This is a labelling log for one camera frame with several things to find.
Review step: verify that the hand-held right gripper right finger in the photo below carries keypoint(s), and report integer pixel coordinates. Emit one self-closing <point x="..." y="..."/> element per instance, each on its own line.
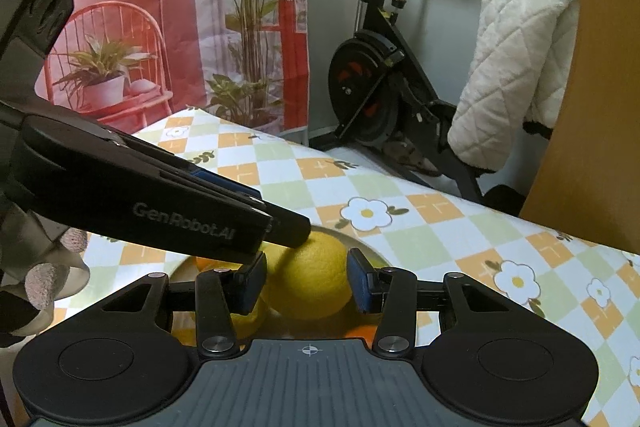
<point x="359" y="281"/>

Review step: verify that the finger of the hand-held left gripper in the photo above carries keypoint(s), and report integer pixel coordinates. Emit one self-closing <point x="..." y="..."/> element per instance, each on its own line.
<point x="292" y="232"/>
<point x="225" y="184"/>

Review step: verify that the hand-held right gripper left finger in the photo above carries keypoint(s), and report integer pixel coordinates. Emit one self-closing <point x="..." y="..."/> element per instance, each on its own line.
<point x="256" y="281"/>

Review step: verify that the beige round plate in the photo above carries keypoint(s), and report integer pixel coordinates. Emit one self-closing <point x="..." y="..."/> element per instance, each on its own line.
<point x="364" y="248"/>

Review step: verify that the yellow lemon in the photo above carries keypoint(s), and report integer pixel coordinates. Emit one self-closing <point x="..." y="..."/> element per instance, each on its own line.
<point x="310" y="277"/>
<point x="255" y="314"/>

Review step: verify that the person's left hand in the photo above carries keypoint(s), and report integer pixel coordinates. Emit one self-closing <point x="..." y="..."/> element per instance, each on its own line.
<point x="40" y="287"/>

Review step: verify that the checkered floral tablecloth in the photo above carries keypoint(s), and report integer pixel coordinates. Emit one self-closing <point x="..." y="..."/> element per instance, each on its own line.
<point x="450" y="232"/>

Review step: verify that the black exercise bike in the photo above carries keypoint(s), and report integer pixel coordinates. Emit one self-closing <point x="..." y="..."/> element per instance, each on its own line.
<point x="365" y="92"/>

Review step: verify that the white quilted jacket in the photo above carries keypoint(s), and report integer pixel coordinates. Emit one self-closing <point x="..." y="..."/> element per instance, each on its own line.
<point x="510" y="57"/>

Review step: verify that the wooden board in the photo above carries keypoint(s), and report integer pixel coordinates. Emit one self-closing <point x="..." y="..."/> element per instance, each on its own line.
<point x="600" y="107"/>

